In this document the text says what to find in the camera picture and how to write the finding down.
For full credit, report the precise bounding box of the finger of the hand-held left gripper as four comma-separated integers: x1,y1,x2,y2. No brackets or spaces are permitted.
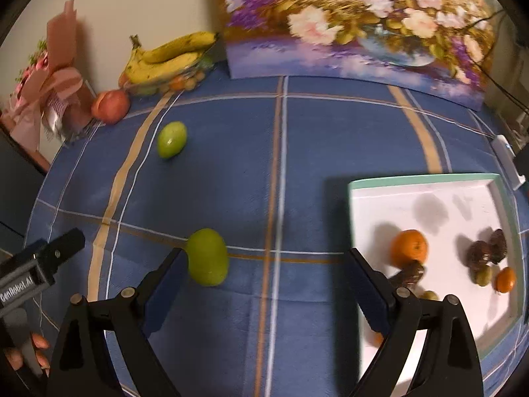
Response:
37,227,86,271

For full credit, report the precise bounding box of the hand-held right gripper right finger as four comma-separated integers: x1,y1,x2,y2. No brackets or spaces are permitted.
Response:
346,247,484,397

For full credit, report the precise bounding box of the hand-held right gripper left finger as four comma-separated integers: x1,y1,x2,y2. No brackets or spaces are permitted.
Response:
46,247,191,397

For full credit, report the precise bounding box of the elongated brown fruit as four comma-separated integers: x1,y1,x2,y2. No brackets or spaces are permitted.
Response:
388,260,426,288

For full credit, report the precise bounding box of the large green mango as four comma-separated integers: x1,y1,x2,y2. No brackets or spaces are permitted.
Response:
184,228,230,287

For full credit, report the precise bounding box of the large orange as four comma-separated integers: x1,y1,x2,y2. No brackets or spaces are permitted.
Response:
390,229,429,269

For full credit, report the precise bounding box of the white tray with teal rim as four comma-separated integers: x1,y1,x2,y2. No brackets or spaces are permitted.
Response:
346,172,529,385

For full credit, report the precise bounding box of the round brown fruit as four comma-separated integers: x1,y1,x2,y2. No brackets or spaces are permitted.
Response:
489,228,508,264
467,241,492,267

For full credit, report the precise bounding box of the person's left hand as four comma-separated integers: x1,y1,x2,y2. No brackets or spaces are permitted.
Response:
3,333,51,378

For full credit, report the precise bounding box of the dark cabinet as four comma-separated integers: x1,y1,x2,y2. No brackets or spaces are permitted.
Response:
0,128,50,257

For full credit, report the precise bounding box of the small green mango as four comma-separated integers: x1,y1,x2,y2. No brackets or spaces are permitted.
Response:
157,121,188,159

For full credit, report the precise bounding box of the pink wrapped bouquet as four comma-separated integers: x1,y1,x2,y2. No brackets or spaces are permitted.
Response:
2,0,98,154

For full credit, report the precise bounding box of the blue plaid tablecloth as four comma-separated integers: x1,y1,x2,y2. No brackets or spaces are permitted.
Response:
25,60,529,397

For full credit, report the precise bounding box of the white power strip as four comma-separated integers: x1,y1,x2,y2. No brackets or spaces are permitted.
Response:
492,134,525,191

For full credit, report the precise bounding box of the glass fruit bowl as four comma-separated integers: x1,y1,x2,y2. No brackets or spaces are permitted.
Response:
120,56,216,96

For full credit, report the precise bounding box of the bunch of yellow bananas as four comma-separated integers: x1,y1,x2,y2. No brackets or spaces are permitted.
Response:
124,31,219,85

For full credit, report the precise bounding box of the flower painting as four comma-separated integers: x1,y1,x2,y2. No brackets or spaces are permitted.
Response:
212,0,497,111

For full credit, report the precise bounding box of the black cable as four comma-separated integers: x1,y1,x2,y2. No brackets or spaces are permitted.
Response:
467,6,529,116

